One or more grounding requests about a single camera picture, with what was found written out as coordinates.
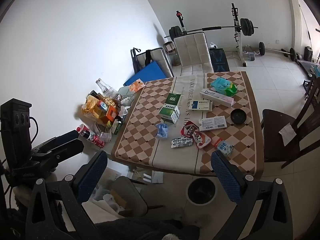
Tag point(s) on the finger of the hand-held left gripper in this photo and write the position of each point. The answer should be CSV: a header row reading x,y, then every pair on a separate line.
x,y
68,150
66,137

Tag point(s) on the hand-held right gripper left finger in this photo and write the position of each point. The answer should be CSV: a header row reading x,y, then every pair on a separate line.
x,y
92,172

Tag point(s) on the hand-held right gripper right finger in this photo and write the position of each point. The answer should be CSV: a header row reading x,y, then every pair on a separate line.
x,y
227,177

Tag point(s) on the white toothpaste box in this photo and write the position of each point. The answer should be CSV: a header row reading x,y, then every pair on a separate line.
x,y
216,98

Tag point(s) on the white green medicine box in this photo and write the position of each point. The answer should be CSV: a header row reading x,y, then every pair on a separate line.
x,y
170,113

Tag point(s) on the black trash bin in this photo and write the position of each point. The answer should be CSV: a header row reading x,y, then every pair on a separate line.
x,y
201,191

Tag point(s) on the red cap dark bottle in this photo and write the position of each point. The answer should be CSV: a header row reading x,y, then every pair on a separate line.
x,y
83,132

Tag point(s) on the small blue white packet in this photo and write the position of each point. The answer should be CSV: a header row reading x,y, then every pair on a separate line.
x,y
225,148

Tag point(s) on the white plastic bag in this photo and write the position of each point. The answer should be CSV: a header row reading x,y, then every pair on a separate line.
x,y
100,205

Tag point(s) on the yellow snack bag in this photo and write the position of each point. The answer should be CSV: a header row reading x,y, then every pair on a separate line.
x,y
91,107

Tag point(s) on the red white snack wrapper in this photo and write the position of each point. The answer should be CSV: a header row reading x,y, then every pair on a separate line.
x,y
189,128
202,140

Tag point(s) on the orange carton box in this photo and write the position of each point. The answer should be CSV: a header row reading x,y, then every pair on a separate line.
x,y
111,115

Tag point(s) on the flat white labelled box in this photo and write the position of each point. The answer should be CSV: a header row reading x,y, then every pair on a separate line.
x,y
212,123

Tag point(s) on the silver blister pack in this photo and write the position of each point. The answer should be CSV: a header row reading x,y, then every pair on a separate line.
x,y
182,142

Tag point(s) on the checkered brown tablecloth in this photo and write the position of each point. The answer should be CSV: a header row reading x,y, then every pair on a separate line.
x,y
140,135

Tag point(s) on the black ashtray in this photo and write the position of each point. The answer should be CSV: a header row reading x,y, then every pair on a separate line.
x,y
238,116

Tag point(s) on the clear glass bottle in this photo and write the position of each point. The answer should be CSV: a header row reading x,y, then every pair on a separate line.
x,y
105,87

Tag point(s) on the dark wooden chair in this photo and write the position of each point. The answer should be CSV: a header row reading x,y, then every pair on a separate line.
x,y
275,135

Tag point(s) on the white papers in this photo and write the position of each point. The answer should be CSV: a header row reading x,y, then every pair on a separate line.
x,y
156,176

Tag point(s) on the crumpled foil wrappers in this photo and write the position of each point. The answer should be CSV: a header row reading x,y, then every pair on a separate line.
x,y
123,100

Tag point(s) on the white paper tissue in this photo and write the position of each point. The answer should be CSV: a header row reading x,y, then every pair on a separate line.
x,y
287,133

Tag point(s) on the blue white medicine box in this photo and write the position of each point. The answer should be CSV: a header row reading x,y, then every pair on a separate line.
x,y
200,105

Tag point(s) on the blue crumpled wrapper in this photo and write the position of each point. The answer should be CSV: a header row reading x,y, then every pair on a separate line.
x,y
162,131

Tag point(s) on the orange snack packet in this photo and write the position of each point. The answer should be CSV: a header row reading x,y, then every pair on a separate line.
x,y
136,85

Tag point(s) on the blue green wet wipes packet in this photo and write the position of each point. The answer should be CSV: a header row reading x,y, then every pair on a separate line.
x,y
223,86

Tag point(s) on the blue foam mat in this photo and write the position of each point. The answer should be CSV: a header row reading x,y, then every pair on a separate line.
x,y
147,73

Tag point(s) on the black bench pad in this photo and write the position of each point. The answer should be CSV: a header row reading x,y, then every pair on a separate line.
x,y
219,61

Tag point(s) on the ab roller wheel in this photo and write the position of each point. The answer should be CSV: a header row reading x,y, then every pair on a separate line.
x,y
252,55

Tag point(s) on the white leather chair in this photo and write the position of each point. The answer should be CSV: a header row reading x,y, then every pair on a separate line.
x,y
192,52

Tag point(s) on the white weight rack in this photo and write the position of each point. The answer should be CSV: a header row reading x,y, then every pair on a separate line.
x,y
237,45

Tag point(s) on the short barbell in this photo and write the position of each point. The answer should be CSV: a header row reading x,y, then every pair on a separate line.
x,y
261,48

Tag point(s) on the brown cardboard box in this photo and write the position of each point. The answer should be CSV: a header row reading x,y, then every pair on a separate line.
x,y
170,47

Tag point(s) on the barbell with black plates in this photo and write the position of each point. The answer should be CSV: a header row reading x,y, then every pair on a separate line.
x,y
246,27

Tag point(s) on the black folding frame white pad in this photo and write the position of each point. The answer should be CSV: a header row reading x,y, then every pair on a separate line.
x,y
160,57

